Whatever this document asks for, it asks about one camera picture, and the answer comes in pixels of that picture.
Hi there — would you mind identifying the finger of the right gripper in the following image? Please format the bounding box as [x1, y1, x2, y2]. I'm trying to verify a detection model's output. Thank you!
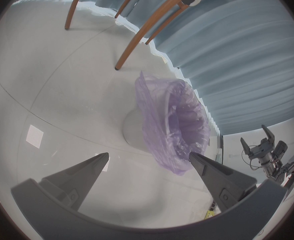
[261, 124, 276, 147]
[240, 137, 252, 157]

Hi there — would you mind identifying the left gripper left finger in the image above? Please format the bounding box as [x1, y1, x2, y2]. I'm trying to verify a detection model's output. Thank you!
[40, 152, 109, 213]

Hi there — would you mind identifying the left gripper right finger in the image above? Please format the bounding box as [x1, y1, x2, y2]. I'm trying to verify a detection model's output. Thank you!
[189, 152, 258, 214]

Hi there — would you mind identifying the purple plastic bag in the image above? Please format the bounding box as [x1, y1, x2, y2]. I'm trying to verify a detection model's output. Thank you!
[134, 70, 211, 176]

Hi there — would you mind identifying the white trash bin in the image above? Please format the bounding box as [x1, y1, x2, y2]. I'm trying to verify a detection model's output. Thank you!
[122, 108, 151, 151]

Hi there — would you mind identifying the pale blue curtain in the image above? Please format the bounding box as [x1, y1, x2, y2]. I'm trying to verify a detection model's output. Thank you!
[12, 0, 294, 136]

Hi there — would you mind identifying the white cushioned wooden chair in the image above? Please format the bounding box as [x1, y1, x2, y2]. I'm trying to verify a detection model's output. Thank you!
[65, 0, 241, 71]

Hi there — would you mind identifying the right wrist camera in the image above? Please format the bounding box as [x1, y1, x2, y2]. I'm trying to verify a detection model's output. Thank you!
[272, 141, 289, 161]

